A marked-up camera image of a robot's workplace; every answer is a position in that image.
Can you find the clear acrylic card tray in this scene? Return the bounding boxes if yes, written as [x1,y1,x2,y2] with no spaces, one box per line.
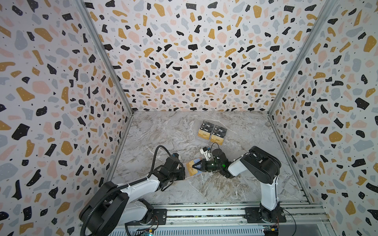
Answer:
[197,121,228,146]

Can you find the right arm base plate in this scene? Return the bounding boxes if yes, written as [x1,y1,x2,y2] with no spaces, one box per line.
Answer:
[244,206,286,223]

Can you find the black card top right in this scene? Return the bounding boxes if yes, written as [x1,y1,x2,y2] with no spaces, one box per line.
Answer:
[213,125,227,138]

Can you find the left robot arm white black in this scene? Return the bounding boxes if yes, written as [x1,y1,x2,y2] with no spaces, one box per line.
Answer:
[79,153,185,236]

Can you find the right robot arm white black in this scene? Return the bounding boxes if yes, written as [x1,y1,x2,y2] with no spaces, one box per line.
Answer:
[187,146,283,223]

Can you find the black card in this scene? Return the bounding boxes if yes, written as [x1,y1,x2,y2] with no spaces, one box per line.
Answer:
[213,125,227,138]
[200,121,215,133]

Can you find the black card top left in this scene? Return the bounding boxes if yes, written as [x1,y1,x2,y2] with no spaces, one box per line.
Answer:
[200,121,215,133]

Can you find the gold card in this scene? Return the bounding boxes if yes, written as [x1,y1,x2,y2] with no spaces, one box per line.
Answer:
[186,160,198,178]

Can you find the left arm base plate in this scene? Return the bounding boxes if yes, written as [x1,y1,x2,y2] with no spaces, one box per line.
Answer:
[127,208,167,227]

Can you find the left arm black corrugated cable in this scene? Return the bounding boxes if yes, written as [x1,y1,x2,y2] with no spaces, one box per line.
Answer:
[79,145,173,236]

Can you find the pink leather card holder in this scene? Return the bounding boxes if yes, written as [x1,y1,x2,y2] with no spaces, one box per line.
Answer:
[184,158,203,179]

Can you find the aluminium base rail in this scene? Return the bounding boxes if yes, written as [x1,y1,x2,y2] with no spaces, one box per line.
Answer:
[110,201,335,236]

